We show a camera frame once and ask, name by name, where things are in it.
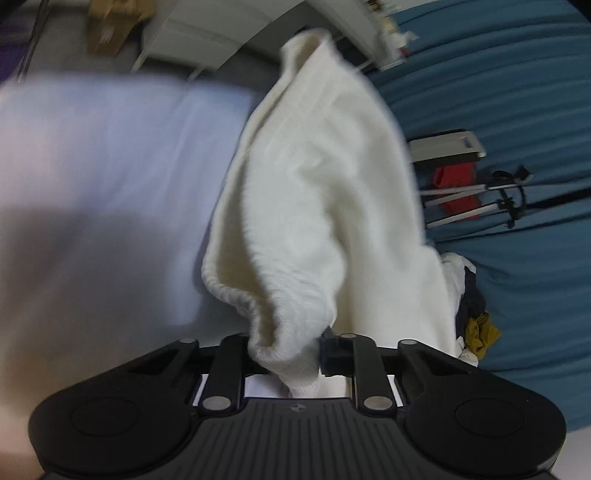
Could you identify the silver tripod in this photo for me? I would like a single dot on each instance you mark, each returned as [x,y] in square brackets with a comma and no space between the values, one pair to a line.
[461,213]

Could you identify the blue curtain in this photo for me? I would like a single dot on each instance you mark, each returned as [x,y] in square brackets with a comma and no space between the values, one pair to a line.
[508,92]

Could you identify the red cloth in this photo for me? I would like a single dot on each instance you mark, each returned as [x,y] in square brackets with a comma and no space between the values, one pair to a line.
[455,177]

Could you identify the dark cloth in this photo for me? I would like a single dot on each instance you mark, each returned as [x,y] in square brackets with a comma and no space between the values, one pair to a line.
[471,295]

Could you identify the white desk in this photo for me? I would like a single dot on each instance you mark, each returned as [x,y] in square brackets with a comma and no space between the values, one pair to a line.
[194,37]

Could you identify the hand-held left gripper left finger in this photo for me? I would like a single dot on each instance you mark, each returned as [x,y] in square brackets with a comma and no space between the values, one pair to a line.
[233,355]

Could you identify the brown cardboard box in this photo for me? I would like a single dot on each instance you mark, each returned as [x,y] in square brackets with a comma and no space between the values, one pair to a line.
[111,23]

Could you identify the grey standing panel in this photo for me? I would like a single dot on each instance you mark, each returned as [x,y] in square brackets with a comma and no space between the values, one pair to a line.
[443,145]

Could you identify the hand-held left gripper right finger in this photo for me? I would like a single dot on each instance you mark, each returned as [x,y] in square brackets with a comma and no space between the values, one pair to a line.
[332,355]

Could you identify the mustard yellow cloth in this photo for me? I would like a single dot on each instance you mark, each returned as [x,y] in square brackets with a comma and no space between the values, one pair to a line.
[482,334]

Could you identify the white sweatshirt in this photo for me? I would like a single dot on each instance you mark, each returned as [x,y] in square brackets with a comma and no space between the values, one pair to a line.
[314,184]

